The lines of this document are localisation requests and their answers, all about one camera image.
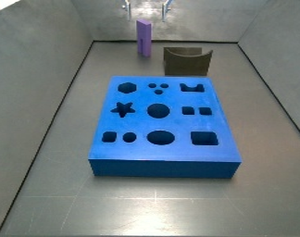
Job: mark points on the blue foam shape board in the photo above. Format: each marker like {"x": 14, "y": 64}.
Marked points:
{"x": 163, "y": 129}

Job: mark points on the dark curved holder stand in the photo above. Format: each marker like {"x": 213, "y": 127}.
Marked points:
{"x": 187, "y": 61}

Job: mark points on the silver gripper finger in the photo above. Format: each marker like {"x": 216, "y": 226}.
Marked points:
{"x": 167, "y": 8}
{"x": 126, "y": 7}

